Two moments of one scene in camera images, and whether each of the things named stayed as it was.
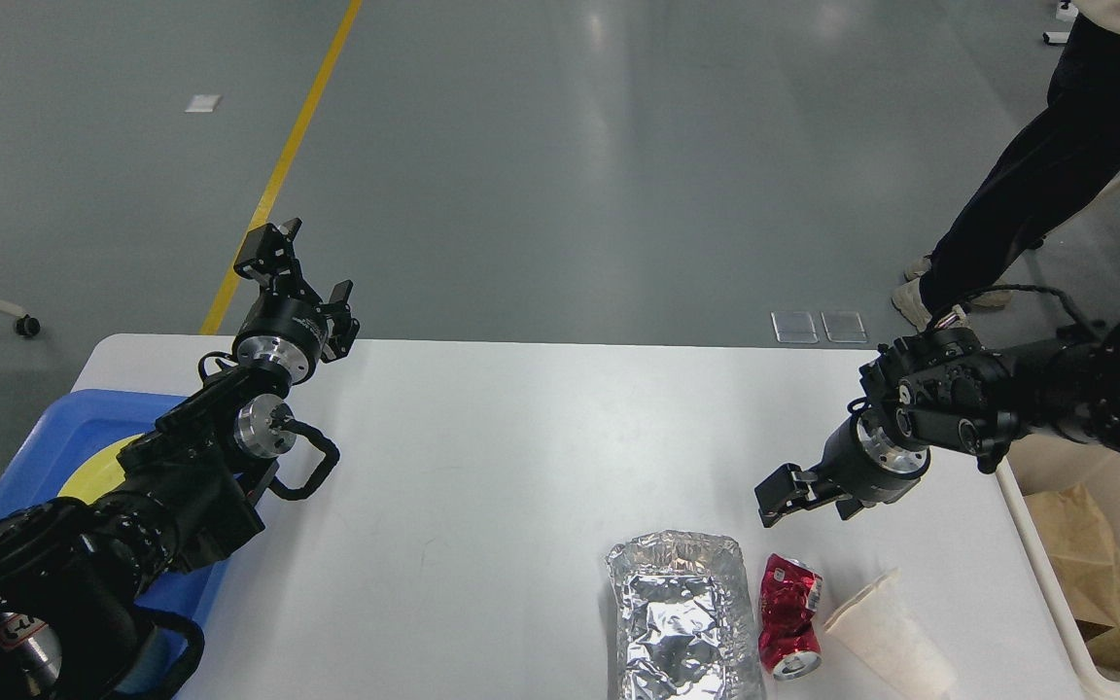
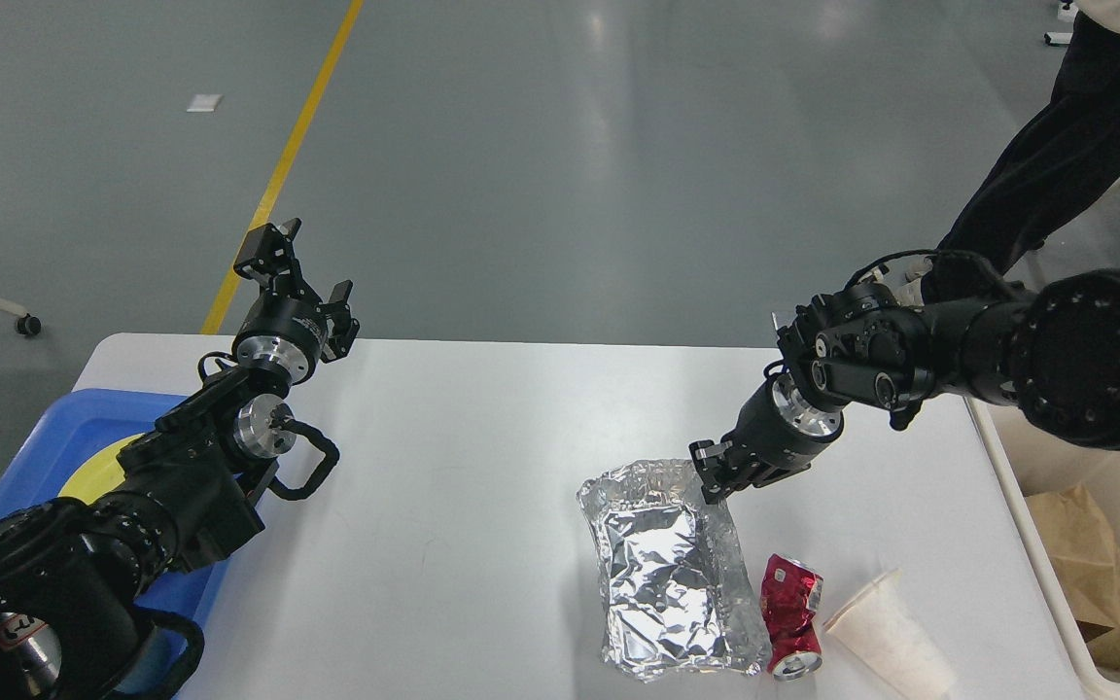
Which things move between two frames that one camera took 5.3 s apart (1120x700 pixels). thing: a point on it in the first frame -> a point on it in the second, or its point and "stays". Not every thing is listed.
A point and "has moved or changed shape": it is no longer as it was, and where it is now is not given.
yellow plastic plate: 98,475 stays
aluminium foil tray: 684,628 has moved or changed shape
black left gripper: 286,328 stays
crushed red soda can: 789,595 stays
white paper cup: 883,628 stays
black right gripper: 862,462 -> 777,431
